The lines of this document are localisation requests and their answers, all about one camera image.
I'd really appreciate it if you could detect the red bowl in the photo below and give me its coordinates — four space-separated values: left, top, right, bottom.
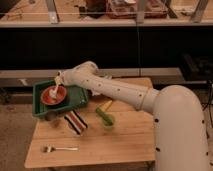
40 86 67 106

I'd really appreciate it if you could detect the white dish brush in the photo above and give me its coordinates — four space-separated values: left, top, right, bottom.
49 76 61 99

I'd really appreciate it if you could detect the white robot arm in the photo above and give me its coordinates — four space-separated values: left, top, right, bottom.
59 61 211 171

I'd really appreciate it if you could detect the white crumpled cloth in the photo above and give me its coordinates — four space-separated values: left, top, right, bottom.
90 89 101 96

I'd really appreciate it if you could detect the green plastic tray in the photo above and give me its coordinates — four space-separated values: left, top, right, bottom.
32 81 89 118

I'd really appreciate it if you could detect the green cup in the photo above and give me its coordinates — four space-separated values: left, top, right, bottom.
102 114 115 130

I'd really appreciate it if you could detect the wooden table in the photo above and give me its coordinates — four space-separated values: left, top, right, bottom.
24 77 157 170

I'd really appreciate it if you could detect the striped folded cloth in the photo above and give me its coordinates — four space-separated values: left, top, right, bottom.
64 111 88 135

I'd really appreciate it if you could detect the dark metal cup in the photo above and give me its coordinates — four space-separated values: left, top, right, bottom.
45 111 57 122

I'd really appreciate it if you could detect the silver fork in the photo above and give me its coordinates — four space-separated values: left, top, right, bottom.
42 146 78 153

